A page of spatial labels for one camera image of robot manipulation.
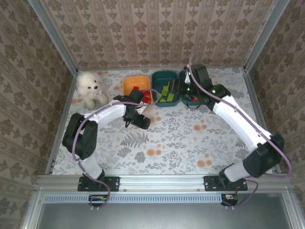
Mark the teal plastic bin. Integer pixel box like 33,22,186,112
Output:
151,70,181,107
178,69,212,108

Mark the orange plastic bin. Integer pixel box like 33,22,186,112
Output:
122,74,153,113

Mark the white plush bear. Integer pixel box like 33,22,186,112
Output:
76,72,109,109

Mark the grey metal panel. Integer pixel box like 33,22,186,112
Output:
22,190,296,229

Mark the aluminium side rail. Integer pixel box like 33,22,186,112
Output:
242,68,283,174
44,70,81,176

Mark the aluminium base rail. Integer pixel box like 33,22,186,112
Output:
35,175,294,193

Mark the aluminium frame post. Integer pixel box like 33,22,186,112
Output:
243,0,290,72
27,0,79,73

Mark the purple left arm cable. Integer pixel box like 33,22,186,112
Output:
71,88,160,211

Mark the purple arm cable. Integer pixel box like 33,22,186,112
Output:
188,52,292,208
71,88,160,211

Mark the slotted grey cable tray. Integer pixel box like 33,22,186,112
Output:
43,193,224,204

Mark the base wire connector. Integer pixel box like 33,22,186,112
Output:
88,194,108,207
221,193,239,206

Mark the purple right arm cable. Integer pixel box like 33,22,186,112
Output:
188,52,292,208

